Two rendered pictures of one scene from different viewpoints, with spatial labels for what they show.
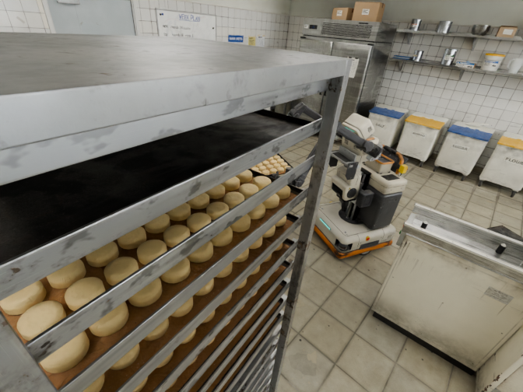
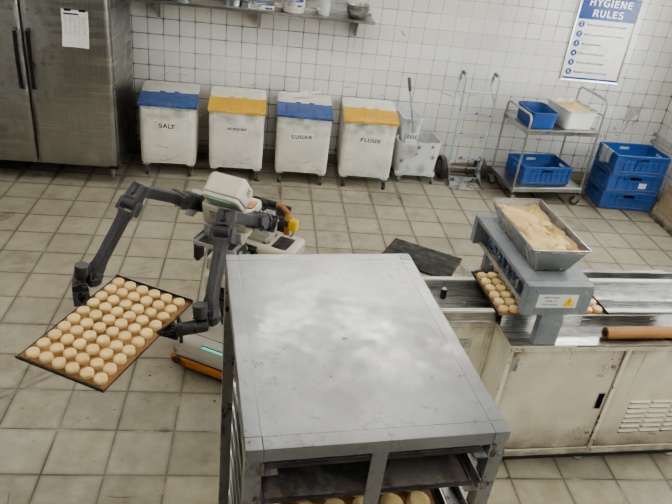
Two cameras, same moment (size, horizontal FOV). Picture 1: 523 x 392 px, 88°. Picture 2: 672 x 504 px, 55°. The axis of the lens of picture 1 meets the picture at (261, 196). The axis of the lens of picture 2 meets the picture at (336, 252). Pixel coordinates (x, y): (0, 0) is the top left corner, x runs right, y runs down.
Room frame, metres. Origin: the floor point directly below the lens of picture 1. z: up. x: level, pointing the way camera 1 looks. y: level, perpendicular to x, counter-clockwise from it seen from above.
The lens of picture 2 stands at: (-0.24, 1.08, 2.64)
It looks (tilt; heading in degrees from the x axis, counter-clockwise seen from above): 30 degrees down; 312
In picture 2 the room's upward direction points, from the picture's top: 7 degrees clockwise
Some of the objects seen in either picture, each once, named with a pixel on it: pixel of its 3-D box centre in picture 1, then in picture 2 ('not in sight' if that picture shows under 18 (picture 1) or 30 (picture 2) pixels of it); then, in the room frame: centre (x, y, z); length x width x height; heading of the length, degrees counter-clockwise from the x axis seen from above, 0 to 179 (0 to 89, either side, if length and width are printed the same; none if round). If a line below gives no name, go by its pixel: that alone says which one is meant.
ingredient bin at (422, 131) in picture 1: (419, 139); (236, 133); (4.70, -2.69, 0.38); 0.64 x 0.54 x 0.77; 141
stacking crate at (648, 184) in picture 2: not in sight; (625, 176); (1.95, -5.75, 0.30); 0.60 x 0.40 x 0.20; 51
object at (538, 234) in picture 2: not in sight; (535, 230); (0.97, -1.71, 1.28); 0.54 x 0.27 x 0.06; 144
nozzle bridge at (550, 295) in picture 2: not in sight; (522, 275); (0.97, -1.71, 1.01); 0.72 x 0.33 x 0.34; 144
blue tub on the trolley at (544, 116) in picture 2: not in sight; (536, 115); (2.70, -4.88, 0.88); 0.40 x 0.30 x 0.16; 144
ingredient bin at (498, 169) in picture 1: (510, 164); (365, 143); (3.87, -3.70, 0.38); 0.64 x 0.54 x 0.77; 138
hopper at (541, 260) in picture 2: not in sight; (534, 235); (0.97, -1.71, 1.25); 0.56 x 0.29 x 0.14; 144
